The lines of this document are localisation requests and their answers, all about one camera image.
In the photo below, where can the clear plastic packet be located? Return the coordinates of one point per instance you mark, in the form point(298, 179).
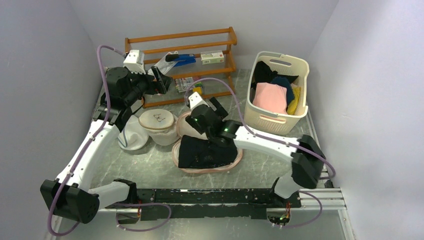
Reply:
point(166, 63)

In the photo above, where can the pink folded cloth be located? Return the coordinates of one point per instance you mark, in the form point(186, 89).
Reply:
point(271, 97)

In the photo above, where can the floral mesh laundry bag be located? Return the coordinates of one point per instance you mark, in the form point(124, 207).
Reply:
point(183, 128)

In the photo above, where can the white green box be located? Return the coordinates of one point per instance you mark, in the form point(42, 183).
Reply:
point(212, 57)

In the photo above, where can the cream laundry basket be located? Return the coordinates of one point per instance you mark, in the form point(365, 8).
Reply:
point(277, 123)

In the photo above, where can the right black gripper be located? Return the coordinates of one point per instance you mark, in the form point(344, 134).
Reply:
point(219, 112)

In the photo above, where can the yellow cloth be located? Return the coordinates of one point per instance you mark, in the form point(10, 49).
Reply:
point(291, 109)

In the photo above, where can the blue stapler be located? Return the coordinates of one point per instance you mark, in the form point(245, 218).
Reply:
point(180, 59)

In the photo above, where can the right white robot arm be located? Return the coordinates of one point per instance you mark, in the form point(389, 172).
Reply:
point(303, 154)

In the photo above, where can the wooden shelf rack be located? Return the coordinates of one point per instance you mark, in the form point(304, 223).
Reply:
point(196, 42)

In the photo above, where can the aluminium frame rail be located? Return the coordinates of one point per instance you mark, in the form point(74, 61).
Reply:
point(319, 199)

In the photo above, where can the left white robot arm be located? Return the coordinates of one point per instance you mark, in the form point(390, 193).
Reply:
point(70, 195)

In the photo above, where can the highlighter marker pack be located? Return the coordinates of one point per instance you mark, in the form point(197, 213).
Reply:
point(182, 84)

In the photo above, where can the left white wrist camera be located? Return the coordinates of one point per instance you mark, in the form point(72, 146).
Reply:
point(134, 62)

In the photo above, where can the black garment in basket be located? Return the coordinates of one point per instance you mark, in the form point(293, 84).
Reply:
point(263, 74)

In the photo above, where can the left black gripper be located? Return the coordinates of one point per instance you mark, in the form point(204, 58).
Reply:
point(148, 79)

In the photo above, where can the dark teal cloth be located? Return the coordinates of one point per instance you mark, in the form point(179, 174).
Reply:
point(285, 83)

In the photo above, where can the beige round laundry bag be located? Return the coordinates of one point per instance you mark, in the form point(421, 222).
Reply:
point(161, 126)

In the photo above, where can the black bra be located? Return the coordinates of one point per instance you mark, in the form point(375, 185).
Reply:
point(196, 153)

